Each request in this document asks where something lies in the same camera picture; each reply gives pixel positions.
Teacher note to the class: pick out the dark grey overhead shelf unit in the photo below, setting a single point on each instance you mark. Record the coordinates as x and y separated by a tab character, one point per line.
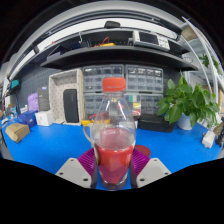
116	56

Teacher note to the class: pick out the black oblong speaker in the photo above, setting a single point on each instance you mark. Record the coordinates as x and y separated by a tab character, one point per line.
70	106

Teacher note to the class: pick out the white plant pot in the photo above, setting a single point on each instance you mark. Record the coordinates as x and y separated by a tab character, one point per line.
184	122

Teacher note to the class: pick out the beige pegboard tray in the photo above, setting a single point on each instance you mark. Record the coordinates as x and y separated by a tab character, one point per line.
56	96

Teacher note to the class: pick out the teal wall-mounted holder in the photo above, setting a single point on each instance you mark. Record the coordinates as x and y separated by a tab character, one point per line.
14	84

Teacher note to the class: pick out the small cardboard box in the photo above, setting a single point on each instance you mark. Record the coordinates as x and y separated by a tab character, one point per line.
16	132

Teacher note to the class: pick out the white metal rack shelf unit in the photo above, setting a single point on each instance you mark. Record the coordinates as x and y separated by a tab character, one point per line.
206	61

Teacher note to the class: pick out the red and yellow test leads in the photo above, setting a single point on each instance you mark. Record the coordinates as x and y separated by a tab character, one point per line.
87	122

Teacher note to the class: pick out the white carton box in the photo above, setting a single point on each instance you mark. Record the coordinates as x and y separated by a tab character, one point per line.
44	118

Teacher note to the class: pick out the beige ceramic mug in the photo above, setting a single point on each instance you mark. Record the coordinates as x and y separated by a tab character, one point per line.
84	132

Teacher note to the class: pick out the blue box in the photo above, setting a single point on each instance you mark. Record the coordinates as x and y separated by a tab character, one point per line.
26	118

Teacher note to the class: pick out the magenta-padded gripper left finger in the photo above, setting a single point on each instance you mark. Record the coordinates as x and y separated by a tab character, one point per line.
71	171

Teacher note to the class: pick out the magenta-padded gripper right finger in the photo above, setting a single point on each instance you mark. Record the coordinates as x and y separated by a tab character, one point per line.
151	170

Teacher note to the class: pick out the purple plastic bag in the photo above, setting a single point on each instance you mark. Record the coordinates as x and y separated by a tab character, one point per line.
33	101

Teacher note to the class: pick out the flat black case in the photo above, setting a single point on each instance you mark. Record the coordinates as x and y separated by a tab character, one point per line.
156	123

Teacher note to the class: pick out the white power adaptor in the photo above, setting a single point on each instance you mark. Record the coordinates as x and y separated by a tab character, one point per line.
208	139

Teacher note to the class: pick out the dark grey carton box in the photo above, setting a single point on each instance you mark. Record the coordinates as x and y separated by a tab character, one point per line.
43	99

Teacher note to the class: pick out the clear red-capped drink bottle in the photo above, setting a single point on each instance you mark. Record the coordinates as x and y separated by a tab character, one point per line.
114	156

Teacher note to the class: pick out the green leafy plant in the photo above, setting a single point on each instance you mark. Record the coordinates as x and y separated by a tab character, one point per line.
186	100

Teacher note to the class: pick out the grey small-parts drawer cabinet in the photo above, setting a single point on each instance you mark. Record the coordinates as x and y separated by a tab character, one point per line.
151	104
96	78
145	79
90	105

